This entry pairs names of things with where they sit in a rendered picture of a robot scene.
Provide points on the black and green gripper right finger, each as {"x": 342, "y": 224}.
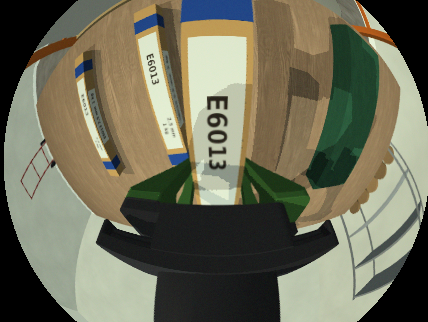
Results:
{"x": 271, "y": 188}

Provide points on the dark green low platform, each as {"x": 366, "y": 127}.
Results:
{"x": 351, "y": 110}

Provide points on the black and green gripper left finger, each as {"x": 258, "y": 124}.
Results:
{"x": 165, "y": 185}

